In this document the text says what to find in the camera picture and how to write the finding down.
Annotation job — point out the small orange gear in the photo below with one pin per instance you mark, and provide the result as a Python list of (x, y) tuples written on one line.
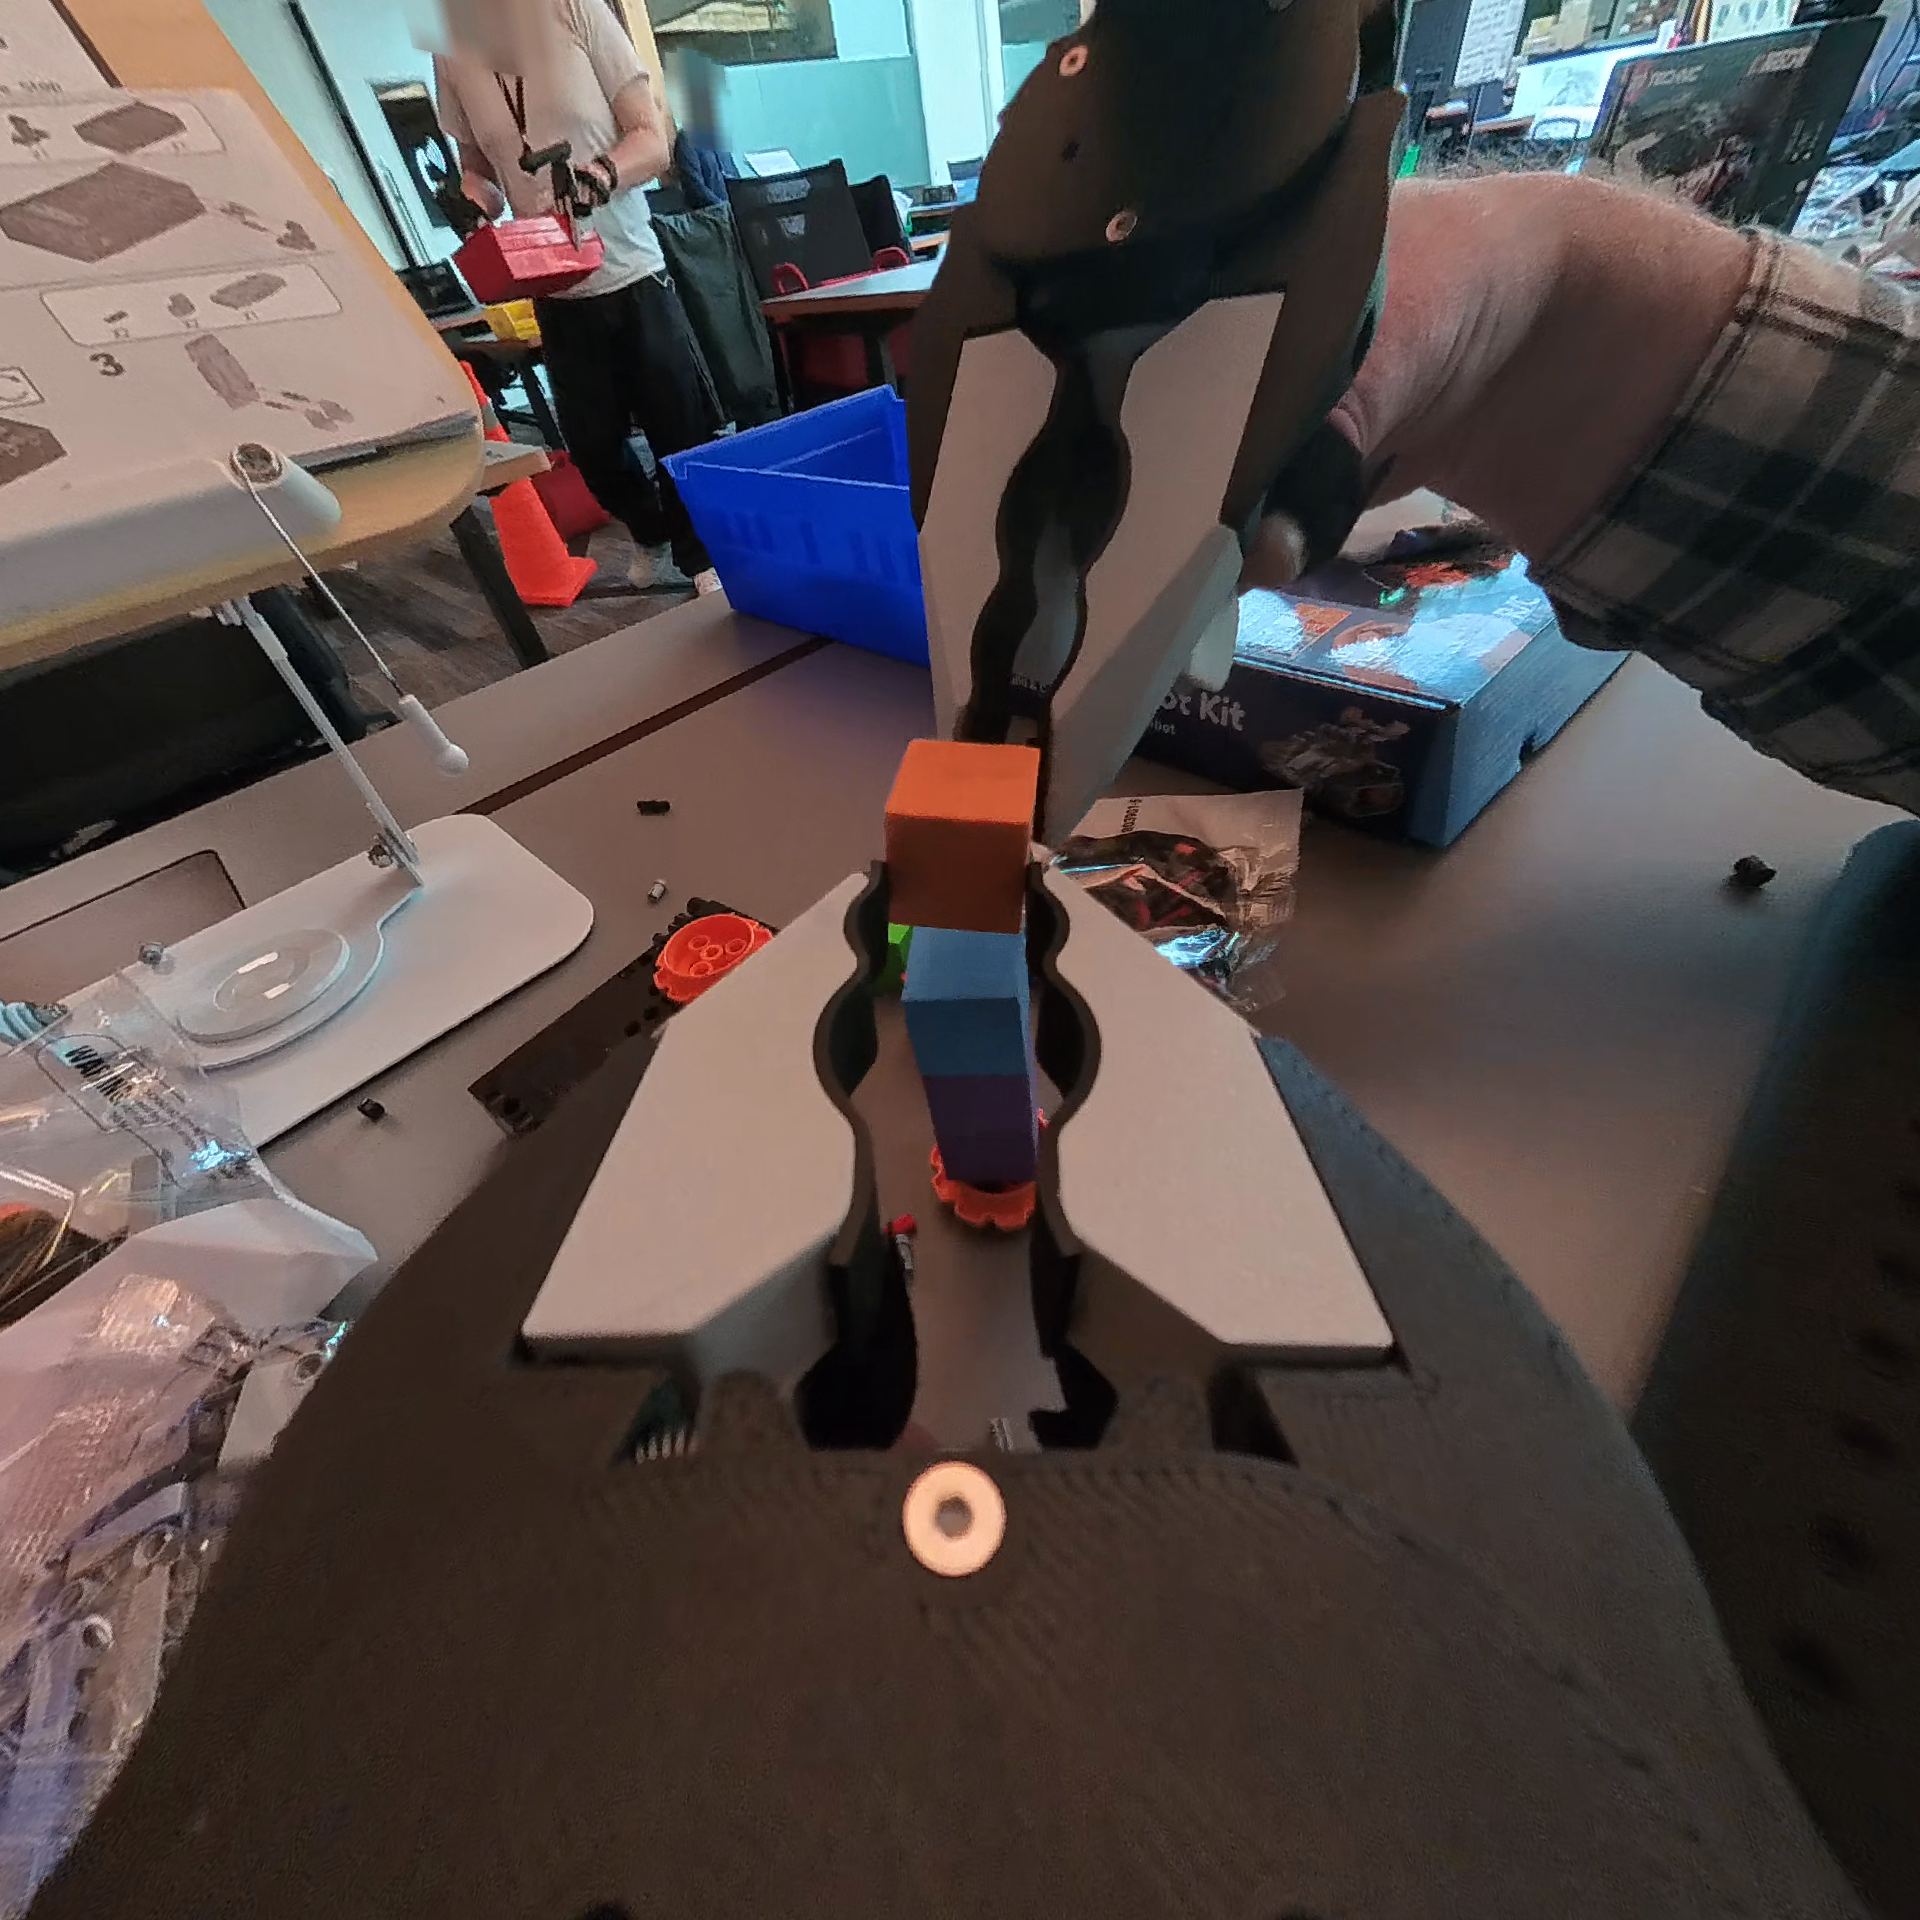
[(982, 1208)]

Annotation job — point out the person's right hand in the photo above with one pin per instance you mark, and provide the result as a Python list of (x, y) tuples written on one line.
[(1514, 345)]

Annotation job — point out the clear bag of dark parts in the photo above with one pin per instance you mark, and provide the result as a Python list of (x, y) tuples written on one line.
[(1185, 870)]

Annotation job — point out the black office chair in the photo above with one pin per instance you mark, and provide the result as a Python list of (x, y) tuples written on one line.
[(794, 224)]

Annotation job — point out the person's right forearm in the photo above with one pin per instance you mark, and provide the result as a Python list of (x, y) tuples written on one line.
[(1784, 511)]

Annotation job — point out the instruction booklet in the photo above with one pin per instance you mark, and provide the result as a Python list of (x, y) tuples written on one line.
[(180, 224)]

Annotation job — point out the orange cube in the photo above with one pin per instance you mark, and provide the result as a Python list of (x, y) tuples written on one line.
[(961, 841)]

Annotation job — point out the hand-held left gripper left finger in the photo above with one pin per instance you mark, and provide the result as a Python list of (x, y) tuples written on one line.
[(720, 1170)]

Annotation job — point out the red box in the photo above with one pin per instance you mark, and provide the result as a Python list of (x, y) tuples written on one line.
[(525, 259)]

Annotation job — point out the large orange gear wheel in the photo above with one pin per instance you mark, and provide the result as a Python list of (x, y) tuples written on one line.
[(704, 954)]

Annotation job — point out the blue cube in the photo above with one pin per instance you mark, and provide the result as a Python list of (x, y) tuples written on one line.
[(969, 1004)]

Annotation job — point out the blue plastic bin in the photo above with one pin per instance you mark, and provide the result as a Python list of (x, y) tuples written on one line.
[(811, 525)]

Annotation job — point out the black toy set box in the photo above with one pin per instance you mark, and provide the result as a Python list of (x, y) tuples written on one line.
[(1725, 120)]

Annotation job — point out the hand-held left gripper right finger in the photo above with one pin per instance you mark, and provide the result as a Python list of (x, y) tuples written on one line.
[(1200, 1185)]

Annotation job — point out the clear bag of grey parts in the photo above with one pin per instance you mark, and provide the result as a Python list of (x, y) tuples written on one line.
[(90, 1575)]

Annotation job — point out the orange traffic cone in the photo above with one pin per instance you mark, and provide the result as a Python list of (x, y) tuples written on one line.
[(532, 541)]

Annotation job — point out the red axle pin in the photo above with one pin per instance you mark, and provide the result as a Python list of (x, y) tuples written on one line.
[(904, 1244)]

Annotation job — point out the blue robot kit box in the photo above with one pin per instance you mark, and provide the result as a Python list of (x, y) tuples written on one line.
[(1350, 728)]

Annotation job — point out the white book stand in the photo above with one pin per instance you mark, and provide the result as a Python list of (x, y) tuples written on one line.
[(480, 900)]

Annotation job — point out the grey desk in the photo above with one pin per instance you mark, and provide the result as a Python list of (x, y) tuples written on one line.
[(1500, 1020)]

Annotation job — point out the purple cube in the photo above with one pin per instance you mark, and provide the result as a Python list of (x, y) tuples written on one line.
[(982, 1124)]

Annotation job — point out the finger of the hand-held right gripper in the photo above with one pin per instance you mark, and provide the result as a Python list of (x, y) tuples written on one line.
[(969, 495), (1185, 481)]

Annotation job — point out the beige table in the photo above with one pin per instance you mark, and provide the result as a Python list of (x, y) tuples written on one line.
[(412, 525)]

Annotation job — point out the green toy piece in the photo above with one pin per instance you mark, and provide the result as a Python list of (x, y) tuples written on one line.
[(896, 948)]

